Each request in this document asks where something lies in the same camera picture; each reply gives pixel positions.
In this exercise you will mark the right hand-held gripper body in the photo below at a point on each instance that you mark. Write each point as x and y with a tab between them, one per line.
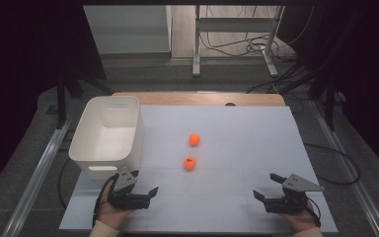
288	204

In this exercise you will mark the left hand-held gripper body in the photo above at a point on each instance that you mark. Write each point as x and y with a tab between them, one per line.
125	197

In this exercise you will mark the person's right hand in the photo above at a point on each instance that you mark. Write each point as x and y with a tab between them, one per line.
301	220

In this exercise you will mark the person's left hand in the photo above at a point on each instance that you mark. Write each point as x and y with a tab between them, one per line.
112	215

